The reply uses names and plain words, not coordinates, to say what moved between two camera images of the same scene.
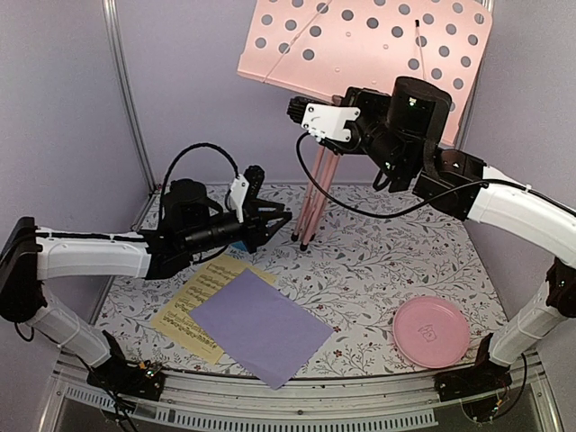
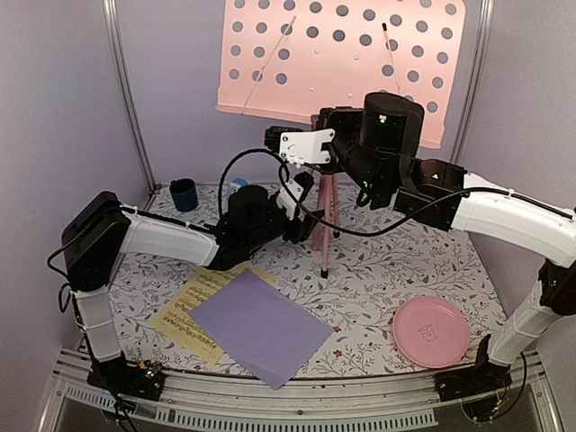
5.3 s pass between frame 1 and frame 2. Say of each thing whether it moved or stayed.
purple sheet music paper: stayed
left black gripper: moved
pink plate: stayed
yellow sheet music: stayed
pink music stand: moved
